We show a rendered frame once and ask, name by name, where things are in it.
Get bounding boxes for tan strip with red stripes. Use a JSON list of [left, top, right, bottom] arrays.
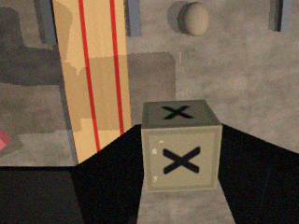
[[52, 0, 132, 163]]

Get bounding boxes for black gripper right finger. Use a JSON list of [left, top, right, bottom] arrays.
[[218, 124, 299, 224]]

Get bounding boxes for olive-beige cube with black x marks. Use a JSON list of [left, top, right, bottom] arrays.
[[141, 99, 222, 192]]

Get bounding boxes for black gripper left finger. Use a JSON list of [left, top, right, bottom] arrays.
[[0, 124, 144, 224]]

